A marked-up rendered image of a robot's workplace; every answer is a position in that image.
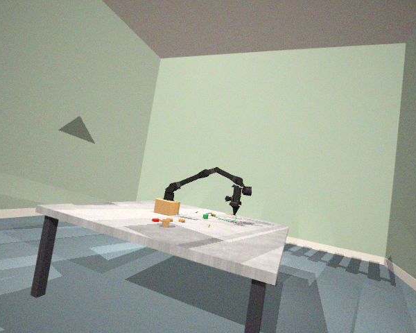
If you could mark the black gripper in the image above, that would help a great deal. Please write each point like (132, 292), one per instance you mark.
(235, 203)

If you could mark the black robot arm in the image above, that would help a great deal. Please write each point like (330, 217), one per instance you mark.
(169, 191)

